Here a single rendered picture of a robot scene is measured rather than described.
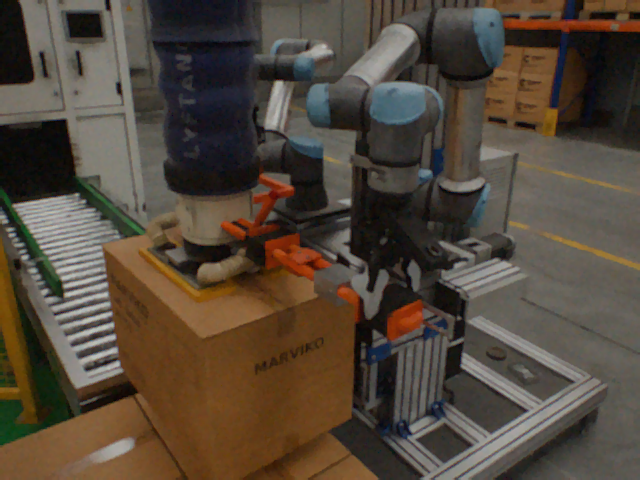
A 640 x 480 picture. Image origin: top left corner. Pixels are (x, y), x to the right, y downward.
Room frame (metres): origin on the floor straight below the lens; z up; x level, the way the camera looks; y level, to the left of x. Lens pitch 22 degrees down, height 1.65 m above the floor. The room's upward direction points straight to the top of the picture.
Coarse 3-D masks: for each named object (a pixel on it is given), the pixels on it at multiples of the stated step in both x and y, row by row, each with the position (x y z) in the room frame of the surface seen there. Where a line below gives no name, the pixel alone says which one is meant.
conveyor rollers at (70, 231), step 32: (32, 224) 2.85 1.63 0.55; (64, 224) 2.86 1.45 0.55; (96, 224) 2.88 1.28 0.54; (32, 256) 2.43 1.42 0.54; (64, 256) 2.43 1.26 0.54; (96, 256) 2.44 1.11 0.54; (64, 288) 2.10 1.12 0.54; (96, 288) 2.09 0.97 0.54; (64, 320) 1.84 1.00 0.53; (96, 320) 1.83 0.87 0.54; (96, 352) 1.65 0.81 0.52
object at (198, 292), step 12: (144, 252) 1.26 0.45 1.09; (156, 252) 1.25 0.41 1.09; (156, 264) 1.20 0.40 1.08; (168, 264) 1.18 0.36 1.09; (192, 264) 1.13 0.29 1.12; (168, 276) 1.14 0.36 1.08; (180, 276) 1.12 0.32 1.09; (192, 276) 1.11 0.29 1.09; (180, 288) 1.09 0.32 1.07; (192, 288) 1.06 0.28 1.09; (204, 288) 1.06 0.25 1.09; (216, 288) 1.06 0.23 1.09; (228, 288) 1.07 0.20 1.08; (204, 300) 1.03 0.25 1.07
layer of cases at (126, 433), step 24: (120, 408) 1.31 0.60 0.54; (144, 408) 1.32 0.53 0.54; (48, 432) 1.21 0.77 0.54; (72, 432) 1.21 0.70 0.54; (96, 432) 1.21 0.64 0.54; (120, 432) 1.21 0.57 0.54; (144, 432) 1.21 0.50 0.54; (168, 432) 1.21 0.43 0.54; (0, 456) 1.12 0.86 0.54; (24, 456) 1.12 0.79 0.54; (48, 456) 1.12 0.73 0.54; (72, 456) 1.12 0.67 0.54; (96, 456) 1.12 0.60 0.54; (120, 456) 1.12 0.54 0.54; (144, 456) 1.12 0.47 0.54; (168, 456) 1.12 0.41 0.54; (288, 456) 1.12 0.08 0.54; (312, 456) 1.13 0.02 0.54; (336, 456) 1.13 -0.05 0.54
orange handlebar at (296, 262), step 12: (264, 180) 1.53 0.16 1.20; (288, 192) 1.42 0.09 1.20; (228, 228) 1.14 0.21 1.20; (240, 228) 1.13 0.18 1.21; (276, 252) 0.99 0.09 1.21; (288, 252) 1.02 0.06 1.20; (300, 252) 0.97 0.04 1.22; (312, 252) 0.98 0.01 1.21; (288, 264) 0.95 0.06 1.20; (300, 264) 0.93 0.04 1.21; (312, 264) 0.96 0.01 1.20; (324, 264) 0.94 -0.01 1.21; (300, 276) 0.93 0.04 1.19; (312, 276) 0.89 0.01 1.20; (348, 288) 0.84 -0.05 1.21; (348, 300) 0.82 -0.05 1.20; (420, 312) 0.76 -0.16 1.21; (408, 324) 0.73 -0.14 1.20; (420, 324) 0.74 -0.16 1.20
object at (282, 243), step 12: (264, 228) 1.08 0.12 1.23; (276, 228) 1.10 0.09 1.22; (288, 228) 1.09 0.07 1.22; (252, 240) 1.02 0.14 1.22; (264, 240) 1.04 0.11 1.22; (276, 240) 1.01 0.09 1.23; (288, 240) 1.03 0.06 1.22; (252, 252) 1.03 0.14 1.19; (264, 252) 1.00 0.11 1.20; (264, 264) 1.00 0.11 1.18; (276, 264) 1.01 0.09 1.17
